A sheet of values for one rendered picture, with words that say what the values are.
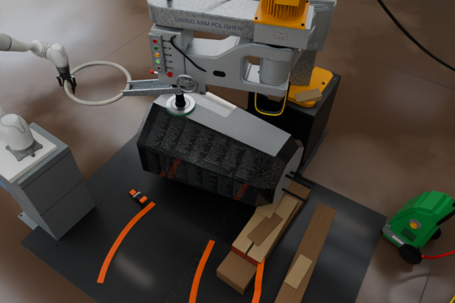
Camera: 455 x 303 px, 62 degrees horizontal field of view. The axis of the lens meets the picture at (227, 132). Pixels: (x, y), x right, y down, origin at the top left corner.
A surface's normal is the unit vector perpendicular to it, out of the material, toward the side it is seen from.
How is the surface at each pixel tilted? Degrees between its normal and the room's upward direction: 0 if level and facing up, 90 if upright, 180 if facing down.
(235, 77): 90
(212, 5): 0
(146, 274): 0
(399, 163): 0
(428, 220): 90
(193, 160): 45
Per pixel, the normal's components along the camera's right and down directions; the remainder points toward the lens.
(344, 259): 0.01, -0.67
